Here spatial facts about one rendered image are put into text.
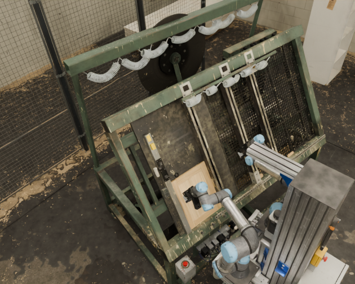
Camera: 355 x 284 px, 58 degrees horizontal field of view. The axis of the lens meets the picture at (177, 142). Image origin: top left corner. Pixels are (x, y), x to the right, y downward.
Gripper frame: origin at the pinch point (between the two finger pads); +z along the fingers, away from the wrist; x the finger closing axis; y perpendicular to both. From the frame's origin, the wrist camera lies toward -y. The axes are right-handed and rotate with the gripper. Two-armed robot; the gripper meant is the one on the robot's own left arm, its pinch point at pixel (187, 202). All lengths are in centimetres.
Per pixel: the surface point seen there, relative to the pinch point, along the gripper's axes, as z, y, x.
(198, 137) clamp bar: -2, 39, -41
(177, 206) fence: 25.6, 2.1, -1.5
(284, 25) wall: 208, 198, -529
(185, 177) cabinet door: 17.4, 18.0, -18.6
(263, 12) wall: 221, 253, -520
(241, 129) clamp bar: 4, 26, -87
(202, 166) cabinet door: 16.0, 18.2, -37.7
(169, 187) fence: 16.2, 18.0, -1.6
